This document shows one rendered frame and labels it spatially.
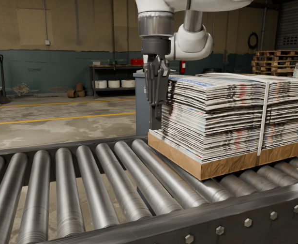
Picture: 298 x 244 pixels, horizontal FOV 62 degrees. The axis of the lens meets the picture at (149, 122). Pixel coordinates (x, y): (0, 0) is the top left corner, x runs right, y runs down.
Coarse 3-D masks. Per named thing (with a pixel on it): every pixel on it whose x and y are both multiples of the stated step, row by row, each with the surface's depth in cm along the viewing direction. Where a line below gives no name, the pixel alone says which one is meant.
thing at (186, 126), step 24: (168, 96) 68; (192, 96) 58; (216, 96) 55; (240, 96) 58; (168, 120) 71; (192, 120) 60; (216, 120) 57; (240, 120) 60; (168, 144) 72; (192, 144) 61; (216, 144) 59; (240, 144) 63
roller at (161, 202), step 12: (120, 144) 86; (120, 156) 80; (132, 156) 75; (132, 168) 69; (144, 168) 67; (144, 180) 61; (156, 180) 61; (144, 192) 59; (156, 192) 55; (156, 204) 52; (168, 204) 50
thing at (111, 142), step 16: (48, 144) 85; (64, 144) 85; (80, 144) 85; (96, 144) 86; (112, 144) 88; (128, 144) 91; (32, 160) 80; (96, 160) 88; (0, 176) 78; (80, 176) 87
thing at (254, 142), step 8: (240, 80) 65; (248, 80) 65; (256, 80) 65; (264, 88) 62; (272, 88) 62; (264, 96) 62; (272, 96) 63; (256, 112) 62; (256, 120) 63; (256, 128) 64; (264, 128) 65; (256, 136) 65; (264, 136) 66; (256, 144) 65; (264, 144) 67
